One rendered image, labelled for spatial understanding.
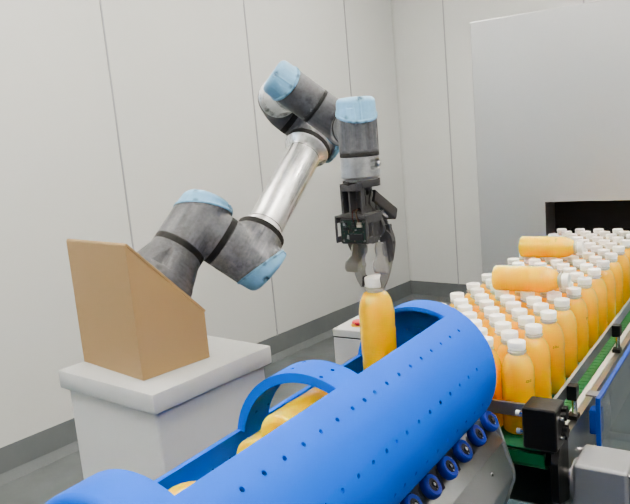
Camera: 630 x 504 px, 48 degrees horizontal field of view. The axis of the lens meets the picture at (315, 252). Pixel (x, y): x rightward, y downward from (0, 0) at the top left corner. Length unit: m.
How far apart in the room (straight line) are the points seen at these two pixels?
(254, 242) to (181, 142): 3.08
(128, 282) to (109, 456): 0.38
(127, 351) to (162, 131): 3.14
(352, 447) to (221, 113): 3.97
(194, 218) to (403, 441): 0.67
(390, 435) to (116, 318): 0.63
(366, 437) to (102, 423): 0.67
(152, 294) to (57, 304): 2.69
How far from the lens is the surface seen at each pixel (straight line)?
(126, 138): 4.34
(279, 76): 1.40
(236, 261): 1.54
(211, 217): 1.53
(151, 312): 1.43
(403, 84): 6.50
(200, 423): 1.47
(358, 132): 1.32
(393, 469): 1.10
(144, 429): 1.44
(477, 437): 1.51
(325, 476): 0.96
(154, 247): 1.50
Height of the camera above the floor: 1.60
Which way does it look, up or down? 10 degrees down
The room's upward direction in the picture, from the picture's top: 5 degrees counter-clockwise
